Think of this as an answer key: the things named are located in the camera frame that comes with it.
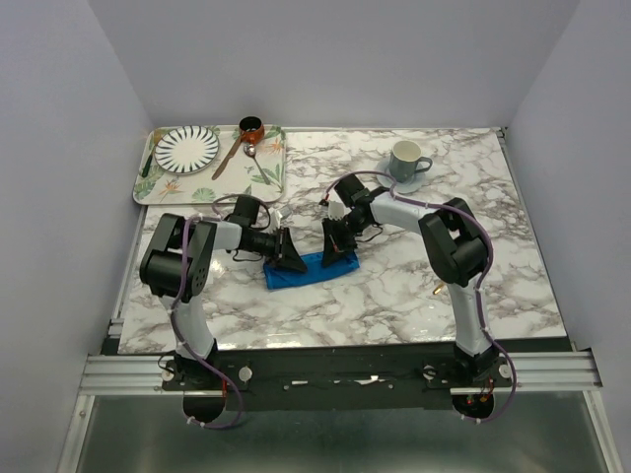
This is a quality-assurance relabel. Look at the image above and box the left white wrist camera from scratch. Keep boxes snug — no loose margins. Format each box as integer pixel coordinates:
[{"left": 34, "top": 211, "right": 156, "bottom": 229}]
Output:
[{"left": 269, "top": 206, "right": 292, "bottom": 231}]

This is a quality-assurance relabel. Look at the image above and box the aluminium frame rail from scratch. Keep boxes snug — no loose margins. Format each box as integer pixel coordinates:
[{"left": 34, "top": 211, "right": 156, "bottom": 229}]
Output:
[{"left": 79, "top": 347, "right": 602, "bottom": 395}]

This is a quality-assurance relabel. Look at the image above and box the silver spoon on tray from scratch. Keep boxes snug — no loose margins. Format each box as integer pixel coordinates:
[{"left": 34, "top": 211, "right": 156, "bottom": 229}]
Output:
[{"left": 244, "top": 143, "right": 271, "bottom": 185}]

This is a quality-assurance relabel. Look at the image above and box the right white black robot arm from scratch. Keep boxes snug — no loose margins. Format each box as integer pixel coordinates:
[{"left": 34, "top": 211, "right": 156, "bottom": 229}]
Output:
[{"left": 321, "top": 172, "right": 499, "bottom": 386}]

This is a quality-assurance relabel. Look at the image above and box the dark green handled utensil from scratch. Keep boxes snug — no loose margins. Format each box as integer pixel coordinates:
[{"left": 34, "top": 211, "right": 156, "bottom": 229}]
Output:
[{"left": 140, "top": 145, "right": 154, "bottom": 178}]

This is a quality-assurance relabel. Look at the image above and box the grey blue saucer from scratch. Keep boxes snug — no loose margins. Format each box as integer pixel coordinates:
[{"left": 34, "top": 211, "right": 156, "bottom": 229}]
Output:
[{"left": 376, "top": 159, "right": 426, "bottom": 194}]

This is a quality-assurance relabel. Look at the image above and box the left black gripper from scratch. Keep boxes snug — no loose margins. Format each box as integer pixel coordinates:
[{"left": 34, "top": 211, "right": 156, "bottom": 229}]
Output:
[{"left": 245, "top": 226, "right": 308, "bottom": 273}]

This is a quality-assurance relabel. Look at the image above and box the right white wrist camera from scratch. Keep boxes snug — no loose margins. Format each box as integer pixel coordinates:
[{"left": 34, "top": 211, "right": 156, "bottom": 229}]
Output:
[{"left": 321, "top": 198, "right": 346, "bottom": 221}]

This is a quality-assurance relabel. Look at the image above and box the blue satin napkin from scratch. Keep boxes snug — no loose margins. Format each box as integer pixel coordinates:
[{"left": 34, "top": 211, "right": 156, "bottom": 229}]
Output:
[{"left": 262, "top": 252, "right": 360, "bottom": 291}]

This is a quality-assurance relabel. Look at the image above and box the striped white blue plate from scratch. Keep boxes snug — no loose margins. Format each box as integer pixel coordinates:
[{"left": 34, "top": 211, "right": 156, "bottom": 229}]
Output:
[{"left": 153, "top": 125, "right": 220, "bottom": 175}]

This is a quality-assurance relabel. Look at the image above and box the wooden handled knife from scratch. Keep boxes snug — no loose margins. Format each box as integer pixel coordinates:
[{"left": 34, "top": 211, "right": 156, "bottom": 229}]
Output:
[{"left": 212, "top": 135, "right": 243, "bottom": 180}]

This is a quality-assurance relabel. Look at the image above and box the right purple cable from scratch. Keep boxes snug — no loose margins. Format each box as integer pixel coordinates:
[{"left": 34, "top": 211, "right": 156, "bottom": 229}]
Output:
[{"left": 324, "top": 169, "right": 519, "bottom": 425}]

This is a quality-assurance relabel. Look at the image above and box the grey blue mug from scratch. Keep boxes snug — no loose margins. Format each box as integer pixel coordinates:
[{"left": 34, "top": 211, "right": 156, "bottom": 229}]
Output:
[{"left": 388, "top": 140, "right": 433, "bottom": 183}]

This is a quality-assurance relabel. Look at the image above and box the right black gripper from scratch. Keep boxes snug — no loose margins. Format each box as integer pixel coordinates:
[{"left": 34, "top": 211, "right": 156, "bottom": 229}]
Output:
[{"left": 321, "top": 214, "right": 369, "bottom": 268}]

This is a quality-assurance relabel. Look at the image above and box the floral serving tray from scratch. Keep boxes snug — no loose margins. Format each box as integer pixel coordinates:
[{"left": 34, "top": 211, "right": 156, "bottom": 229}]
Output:
[{"left": 132, "top": 124, "right": 286, "bottom": 206}]

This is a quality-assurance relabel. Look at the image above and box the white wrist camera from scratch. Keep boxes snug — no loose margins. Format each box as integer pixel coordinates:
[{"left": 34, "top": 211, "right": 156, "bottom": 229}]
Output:
[
  {"left": 321, "top": 198, "right": 346, "bottom": 221},
  {"left": 269, "top": 206, "right": 292, "bottom": 231}
]

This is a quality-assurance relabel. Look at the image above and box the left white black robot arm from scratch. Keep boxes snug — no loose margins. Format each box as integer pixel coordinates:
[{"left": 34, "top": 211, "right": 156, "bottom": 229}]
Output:
[{"left": 139, "top": 194, "right": 308, "bottom": 389}]

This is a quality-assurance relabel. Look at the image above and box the brown ceramic pot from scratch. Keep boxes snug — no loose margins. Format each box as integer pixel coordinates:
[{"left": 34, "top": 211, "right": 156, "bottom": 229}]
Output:
[{"left": 239, "top": 116, "right": 265, "bottom": 146}]

